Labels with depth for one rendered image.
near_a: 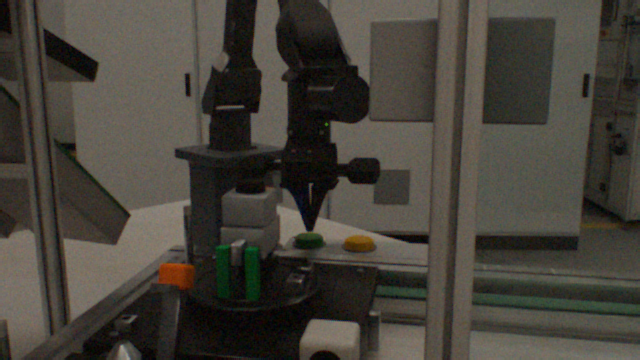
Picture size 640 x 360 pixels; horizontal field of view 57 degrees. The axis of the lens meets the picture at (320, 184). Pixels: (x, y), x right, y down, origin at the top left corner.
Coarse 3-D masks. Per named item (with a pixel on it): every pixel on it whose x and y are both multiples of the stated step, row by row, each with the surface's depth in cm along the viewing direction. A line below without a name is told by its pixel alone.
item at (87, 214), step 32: (0, 96) 55; (0, 128) 55; (0, 160) 59; (64, 160) 63; (0, 192) 66; (64, 192) 63; (96, 192) 68; (32, 224) 73; (64, 224) 70; (96, 224) 68
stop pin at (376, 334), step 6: (372, 312) 58; (378, 312) 58; (372, 318) 58; (378, 318) 58; (372, 324) 58; (378, 324) 58; (372, 330) 58; (378, 330) 58; (372, 336) 58; (378, 336) 58; (372, 342) 58; (378, 342) 58; (372, 348) 58; (378, 348) 58
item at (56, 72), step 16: (0, 0) 54; (0, 16) 54; (0, 32) 55; (48, 32) 59; (48, 48) 59; (64, 48) 61; (0, 64) 65; (48, 64) 62; (64, 64) 62; (80, 64) 64; (96, 64) 66; (16, 80) 70; (48, 80) 68; (64, 80) 67; (80, 80) 66
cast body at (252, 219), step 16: (240, 192) 57; (256, 192) 57; (272, 192) 58; (224, 208) 56; (240, 208) 56; (256, 208) 55; (272, 208) 58; (224, 224) 56; (240, 224) 56; (256, 224) 56; (272, 224) 58; (224, 240) 56; (240, 240) 55; (256, 240) 55; (272, 240) 58; (240, 256) 54
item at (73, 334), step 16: (160, 256) 76; (144, 272) 71; (128, 288) 66; (144, 288) 66; (96, 304) 61; (112, 304) 61; (128, 304) 61; (80, 320) 58; (96, 320) 58; (64, 336) 54; (80, 336) 55; (32, 352) 51; (48, 352) 51; (64, 352) 51; (80, 352) 51
